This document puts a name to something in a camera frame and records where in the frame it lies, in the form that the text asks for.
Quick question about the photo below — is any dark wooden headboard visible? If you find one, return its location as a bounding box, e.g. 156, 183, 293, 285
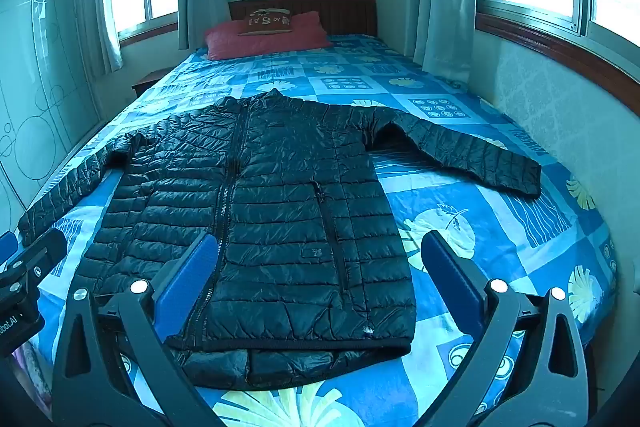
228, 0, 377, 38

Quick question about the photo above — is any brown printed cushion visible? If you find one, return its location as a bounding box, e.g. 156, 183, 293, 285
239, 7, 293, 36

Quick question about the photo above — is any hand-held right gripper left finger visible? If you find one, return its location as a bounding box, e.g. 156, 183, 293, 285
51, 234, 228, 427

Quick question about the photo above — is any blue patterned bed sheet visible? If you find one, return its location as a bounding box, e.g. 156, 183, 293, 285
15, 34, 618, 427

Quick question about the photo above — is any wardrobe with circle pattern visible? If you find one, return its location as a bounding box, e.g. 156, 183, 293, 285
0, 0, 108, 228

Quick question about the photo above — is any wooden nightstand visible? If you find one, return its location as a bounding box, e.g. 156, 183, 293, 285
132, 67, 177, 98

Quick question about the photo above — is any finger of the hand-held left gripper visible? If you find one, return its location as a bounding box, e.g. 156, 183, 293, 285
0, 232, 17, 265
0, 229, 68, 305

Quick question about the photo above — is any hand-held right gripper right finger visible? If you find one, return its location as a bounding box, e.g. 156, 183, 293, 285
410, 229, 591, 427

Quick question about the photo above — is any wooden window sill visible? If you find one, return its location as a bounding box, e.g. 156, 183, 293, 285
475, 12, 640, 116
120, 23, 179, 48

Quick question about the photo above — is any black quilted puffer jacket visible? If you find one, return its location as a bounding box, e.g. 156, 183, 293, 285
17, 88, 543, 392

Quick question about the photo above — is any red pillow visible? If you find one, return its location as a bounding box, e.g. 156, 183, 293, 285
204, 11, 333, 61

